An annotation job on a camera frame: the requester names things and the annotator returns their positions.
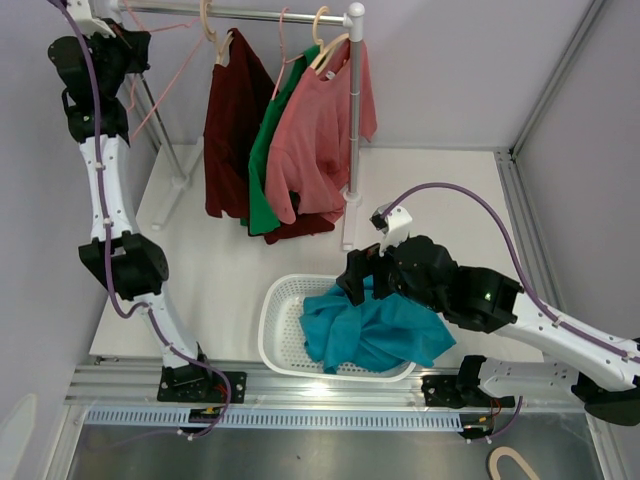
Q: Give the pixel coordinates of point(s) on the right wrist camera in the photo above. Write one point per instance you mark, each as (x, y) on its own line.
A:
(394, 223)

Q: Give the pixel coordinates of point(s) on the white perforated plastic basket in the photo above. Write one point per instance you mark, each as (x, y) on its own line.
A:
(281, 339)

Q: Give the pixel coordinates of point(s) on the pink t shirt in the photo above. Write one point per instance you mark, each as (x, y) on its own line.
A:
(308, 162)

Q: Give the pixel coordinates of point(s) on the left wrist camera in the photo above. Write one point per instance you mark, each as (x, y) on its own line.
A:
(92, 16)

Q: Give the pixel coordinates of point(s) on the pink wire hanger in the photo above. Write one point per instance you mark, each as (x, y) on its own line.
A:
(285, 60)
(170, 80)

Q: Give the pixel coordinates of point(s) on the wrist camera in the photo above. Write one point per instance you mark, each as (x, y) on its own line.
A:
(394, 223)
(92, 16)

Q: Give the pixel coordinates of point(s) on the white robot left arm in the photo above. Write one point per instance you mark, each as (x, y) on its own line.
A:
(133, 269)

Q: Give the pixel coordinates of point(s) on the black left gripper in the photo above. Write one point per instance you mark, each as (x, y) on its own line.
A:
(133, 45)

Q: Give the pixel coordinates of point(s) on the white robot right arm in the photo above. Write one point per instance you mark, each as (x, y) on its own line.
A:
(599, 369)

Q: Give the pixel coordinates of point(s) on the white slotted cable duct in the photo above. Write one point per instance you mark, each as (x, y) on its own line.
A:
(412, 421)

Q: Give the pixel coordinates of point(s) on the aluminium cage frame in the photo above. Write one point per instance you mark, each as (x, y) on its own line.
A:
(452, 82)

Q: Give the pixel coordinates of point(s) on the green t shirt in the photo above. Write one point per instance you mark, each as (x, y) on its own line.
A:
(262, 219)

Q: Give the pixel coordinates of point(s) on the white metal clothes rack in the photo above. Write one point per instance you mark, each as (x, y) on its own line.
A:
(352, 21)

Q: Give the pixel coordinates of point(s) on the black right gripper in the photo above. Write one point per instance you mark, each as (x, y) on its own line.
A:
(361, 264)

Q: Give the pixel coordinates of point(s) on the aluminium mounting rail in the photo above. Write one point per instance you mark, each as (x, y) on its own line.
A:
(135, 382)

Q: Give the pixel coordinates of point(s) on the teal t shirt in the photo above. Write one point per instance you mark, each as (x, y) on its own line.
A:
(377, 335)

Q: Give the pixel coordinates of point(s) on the dark red t shirt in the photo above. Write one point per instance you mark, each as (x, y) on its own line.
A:
(239, 94)

